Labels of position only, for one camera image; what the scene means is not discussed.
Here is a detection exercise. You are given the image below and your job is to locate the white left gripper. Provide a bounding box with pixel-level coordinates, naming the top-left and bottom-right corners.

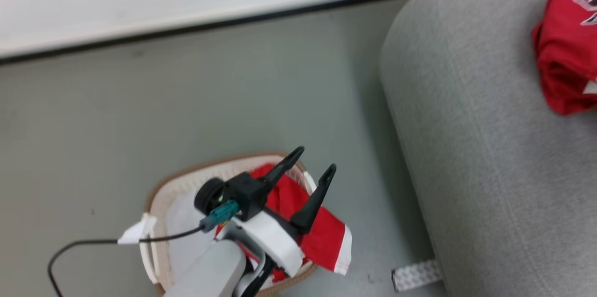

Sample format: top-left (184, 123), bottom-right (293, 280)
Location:
top-left (227, 146), bottom-right (337, 278)

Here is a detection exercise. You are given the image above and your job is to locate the white laundry basket brown rim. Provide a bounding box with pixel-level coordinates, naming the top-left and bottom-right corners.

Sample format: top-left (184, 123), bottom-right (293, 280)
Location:
top-left (139, 150), bottom-right (323, 297)

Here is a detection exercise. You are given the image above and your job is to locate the white tag on basket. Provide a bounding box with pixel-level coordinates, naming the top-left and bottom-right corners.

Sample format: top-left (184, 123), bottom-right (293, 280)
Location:
top-left (117, 213), bottom-right (158, 246)

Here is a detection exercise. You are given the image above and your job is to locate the red garment with white trim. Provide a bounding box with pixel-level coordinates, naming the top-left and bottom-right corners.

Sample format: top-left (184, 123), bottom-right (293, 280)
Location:
top-left (214, 163), bottom-right (353, 283)

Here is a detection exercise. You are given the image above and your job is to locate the white patterned tape strip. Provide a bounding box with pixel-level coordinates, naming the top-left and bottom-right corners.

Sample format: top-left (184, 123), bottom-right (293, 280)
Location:
top-left (391, 259), bottom-right (444, 292)

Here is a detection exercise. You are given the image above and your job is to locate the grey fabric sofa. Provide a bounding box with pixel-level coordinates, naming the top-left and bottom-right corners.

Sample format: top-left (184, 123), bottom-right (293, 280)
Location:
top-left (379, 0), bottom-right (597, 297)

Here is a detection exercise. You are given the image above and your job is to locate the red jersey with grey letters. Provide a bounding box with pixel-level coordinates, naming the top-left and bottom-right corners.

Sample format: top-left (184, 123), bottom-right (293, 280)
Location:
top-left (532, 0), bottom-right (597, 116)

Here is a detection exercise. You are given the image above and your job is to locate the teal cable connector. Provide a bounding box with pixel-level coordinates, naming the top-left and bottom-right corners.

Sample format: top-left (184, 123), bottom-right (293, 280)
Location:
top-left (200, 200), bottom-right (240, 234)

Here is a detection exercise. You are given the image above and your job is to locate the thin black cable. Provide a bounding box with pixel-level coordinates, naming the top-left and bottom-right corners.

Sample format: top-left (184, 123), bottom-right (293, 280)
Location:
top-left (48, 226), bottom-right (206, 297)

